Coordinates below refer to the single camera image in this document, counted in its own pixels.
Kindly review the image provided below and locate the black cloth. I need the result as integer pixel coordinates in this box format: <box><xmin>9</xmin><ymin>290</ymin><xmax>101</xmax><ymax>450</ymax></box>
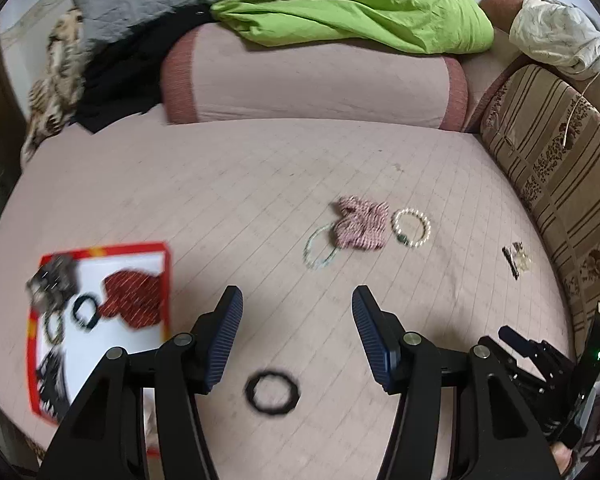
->
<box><xmin>71</xmin><ymin>7</ymin><xmax>217</xmax><ymax>134</ymax></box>

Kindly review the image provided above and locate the red polka dot scrunchie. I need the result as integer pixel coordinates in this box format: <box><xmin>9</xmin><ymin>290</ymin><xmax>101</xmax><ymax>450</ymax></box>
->
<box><xmin>100</xmin><ymin>269</ymin><xmax>164</xmax><ymax>331</ymax></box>

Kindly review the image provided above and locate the large black hair claw clip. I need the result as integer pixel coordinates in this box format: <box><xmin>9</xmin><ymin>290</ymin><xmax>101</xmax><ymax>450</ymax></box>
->
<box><xmin>35</xmin><ymin>350</ymin><xmax>74</xmax><ymax>419</ymax></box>

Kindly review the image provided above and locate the white cable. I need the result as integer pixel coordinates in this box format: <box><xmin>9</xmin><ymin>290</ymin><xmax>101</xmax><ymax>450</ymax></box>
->
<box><xmin>562</xmin><ymin>76</ymin><xmax>600</xmax><ymax>149</ymax></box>

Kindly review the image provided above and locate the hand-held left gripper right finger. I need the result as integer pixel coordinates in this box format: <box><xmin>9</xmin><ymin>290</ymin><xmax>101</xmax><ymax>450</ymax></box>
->
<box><xmin>351</xmin><ymin>285</ymin><xmax>557</xmax><ymax>480</ymax></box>

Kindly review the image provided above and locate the thin black hair tie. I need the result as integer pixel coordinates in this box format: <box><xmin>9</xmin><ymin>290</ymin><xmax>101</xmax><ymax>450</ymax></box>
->
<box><xmin>71</xmin><ymin>295</ymin><xmax>101</xmax><ymax>329</ymax></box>

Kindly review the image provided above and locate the red plaid scrunchie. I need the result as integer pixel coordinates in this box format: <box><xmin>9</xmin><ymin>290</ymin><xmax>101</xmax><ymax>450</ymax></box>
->
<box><xmin>332</xmin><ymin>197</ymin><xmax>392</xmax><ymax>253</ymax></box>

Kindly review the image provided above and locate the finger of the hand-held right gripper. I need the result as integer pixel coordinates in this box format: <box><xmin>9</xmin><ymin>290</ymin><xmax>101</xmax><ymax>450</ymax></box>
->
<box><xmin>498</xmin><ymin>325</ymin><xmax>547</xmax><ymax>361</ymax></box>

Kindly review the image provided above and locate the green bead bracelet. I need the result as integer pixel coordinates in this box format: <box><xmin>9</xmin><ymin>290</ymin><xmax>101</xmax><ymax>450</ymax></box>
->
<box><xmin>302</xmin><ymin>224</ymin><xmax>341</xmax><ymax>271</ymax></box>

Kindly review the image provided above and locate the striped floral sofa cushion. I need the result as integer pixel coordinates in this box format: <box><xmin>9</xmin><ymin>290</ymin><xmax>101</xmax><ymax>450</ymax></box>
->
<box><xmin>480</xmin><ymin>63</ymin><xmax>600</xmax><ymax>363</ymax></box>

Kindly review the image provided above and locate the grey patterned scrunchie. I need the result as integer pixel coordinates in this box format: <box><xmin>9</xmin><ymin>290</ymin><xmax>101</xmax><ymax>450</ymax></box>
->
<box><xmin>26</xmin><ymin>255</ymin><xmax>81</xmax><ymax>311</ymax></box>

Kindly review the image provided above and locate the dark bead bracelet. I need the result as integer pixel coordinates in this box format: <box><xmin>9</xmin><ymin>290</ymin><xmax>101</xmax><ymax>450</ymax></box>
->
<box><xmin>43</xmin><ymin>312</ymin><xmax>66</xmax><ymax>345</ymax></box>

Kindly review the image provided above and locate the black satin scrunchie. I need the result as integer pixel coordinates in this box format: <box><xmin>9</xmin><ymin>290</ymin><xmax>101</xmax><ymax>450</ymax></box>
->
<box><xmin>244</xmin><ymin>370</ymin><xmax>301</xmax><ymax>416</ymax></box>

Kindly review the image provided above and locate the pink quilted bed cover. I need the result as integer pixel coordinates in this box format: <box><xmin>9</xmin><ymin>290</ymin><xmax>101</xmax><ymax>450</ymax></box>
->
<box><xmin>0</xmin><ymin>105</ymin><xmax>581</xmax><ymax>480</ymax></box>

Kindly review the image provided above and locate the brown floral cloth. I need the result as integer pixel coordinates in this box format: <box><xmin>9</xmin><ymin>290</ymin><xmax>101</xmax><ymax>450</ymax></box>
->
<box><xmin>20</xmin><ymin>6</ymin><xmax>89</xmax><ymax>167</ymax></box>

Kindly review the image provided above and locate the beige brown edged cushion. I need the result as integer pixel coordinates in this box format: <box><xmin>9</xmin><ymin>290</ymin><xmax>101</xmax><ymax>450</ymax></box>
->
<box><xmin>466</xmin><ymin>0</ymin><xmax>531</xmax><ymax>132</ymax></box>

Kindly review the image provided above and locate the small clear hair claw clip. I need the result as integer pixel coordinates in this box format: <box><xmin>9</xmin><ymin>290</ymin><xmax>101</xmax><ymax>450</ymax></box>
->
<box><xmin>511</xmin><ymin>242</ymin><xmax>532</xmax><ymax>274</ymax></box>

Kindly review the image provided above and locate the lime green blanket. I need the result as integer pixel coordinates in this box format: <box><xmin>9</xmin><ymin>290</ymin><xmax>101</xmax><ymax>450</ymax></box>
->
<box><xmin>210</xmin><ymin>0</ymin><xmax>495</xmax><ymax>55</ymax></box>

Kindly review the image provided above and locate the white pearl bracelet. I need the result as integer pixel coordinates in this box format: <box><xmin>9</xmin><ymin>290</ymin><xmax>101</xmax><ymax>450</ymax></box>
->
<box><xmin>391</xmin><ymin>208</ymin><xmax>433</xmax><ymax>250</ymax></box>

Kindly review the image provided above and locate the pink bolster cushion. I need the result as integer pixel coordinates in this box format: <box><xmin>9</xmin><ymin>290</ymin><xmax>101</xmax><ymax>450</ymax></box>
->
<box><xmin>160</xmin><ymin>22</ymin><xmax>469</xmax><ymax>132</ymax></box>

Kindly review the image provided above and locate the white crumpled cloth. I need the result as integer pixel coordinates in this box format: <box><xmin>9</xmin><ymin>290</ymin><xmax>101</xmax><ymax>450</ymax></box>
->
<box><xmin>508</xmin><ymin>0</ymin><xmax>600</xmax><ymax>81</ymax></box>

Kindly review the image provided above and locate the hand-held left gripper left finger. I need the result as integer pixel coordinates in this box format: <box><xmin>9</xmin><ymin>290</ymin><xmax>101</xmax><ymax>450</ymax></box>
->
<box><xmin>39</xmin><ymin>285</ymin><xmax>244</xmax><ymax>480</ymax></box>

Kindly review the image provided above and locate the red bordered white tray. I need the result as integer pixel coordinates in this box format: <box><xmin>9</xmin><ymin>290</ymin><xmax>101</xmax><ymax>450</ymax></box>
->
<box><xmin>26</xmin><ymin>242</ymin><xmax>174</xmax><ymax>459</ymax></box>

